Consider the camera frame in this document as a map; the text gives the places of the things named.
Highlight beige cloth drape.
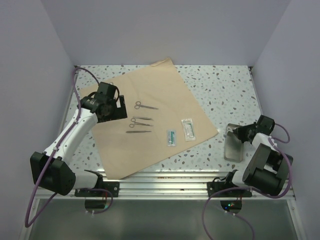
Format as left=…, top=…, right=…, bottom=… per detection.
left=77, top=59, right=219, bottom=180

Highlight small steel scissors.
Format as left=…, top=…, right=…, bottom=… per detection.
left=134, top=101, right=159, bottom=110

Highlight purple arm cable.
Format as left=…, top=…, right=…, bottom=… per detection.
left=201, top=123, right=294, bottom=240
left=24, top=66, right=114, bottom=228

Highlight aluminium rail frame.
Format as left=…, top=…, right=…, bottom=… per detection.
left=25, top=64, right=302, bottom=240

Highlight steel scalpel handle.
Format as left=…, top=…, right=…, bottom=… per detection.
left=125, top=130, right=152, bottom=134

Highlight steel hemostat forceps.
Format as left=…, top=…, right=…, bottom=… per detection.
left=129, top=118, right=153, bottom=128

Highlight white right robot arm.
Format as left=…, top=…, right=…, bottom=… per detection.
left=206, top=115, right=293, bottom=199

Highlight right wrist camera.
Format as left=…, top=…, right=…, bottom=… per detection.
left=256, top=115, right=275, bottom=135

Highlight clear suture packet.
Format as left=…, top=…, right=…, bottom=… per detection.
left=181, top=118, right=196, bottom=142

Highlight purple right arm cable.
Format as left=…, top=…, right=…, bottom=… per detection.
left=201, top=123, right=294, bottom=240

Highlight green scalpel blade packet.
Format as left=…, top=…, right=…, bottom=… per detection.
left=166, top=129, right=177, bottom=147

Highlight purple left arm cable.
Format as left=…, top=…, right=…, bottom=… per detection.
left=24, top=66, right=114, bottom=228

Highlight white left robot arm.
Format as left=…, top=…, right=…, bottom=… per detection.
left=30, top=95, right=128, bottom=197

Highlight curved steel tweezers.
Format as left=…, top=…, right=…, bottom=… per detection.
left=132, top=116, right=153, bottom=121

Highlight metal instrument tray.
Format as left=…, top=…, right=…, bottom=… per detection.
left=223, top=123, right=244, bottom=163

